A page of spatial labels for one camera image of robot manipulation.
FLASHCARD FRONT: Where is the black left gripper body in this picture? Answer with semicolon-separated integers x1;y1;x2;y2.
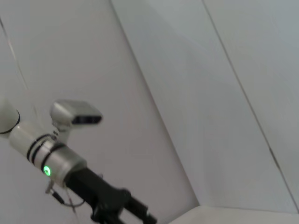
66;167;132;223

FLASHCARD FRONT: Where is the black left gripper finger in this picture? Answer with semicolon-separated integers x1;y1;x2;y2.
125;196;158;224
102;209;126;224

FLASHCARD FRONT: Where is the black cable with metal plug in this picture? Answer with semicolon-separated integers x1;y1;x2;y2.
45;181;85;208

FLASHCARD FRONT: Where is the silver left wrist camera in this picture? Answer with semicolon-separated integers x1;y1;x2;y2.
50;99;104;140

